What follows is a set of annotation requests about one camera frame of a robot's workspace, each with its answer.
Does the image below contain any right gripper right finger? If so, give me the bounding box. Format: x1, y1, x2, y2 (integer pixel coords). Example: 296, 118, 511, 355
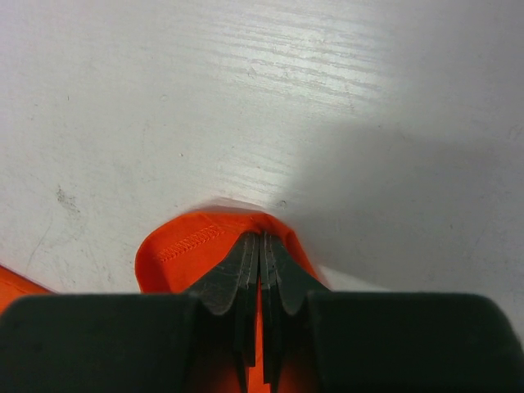
260, 233, 329, 392

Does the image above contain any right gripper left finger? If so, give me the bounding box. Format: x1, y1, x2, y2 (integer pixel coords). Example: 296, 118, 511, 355
182, 232, 260, 392

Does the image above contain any orange t shirt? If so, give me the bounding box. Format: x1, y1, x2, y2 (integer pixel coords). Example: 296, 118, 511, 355
0, 211, 323, 393

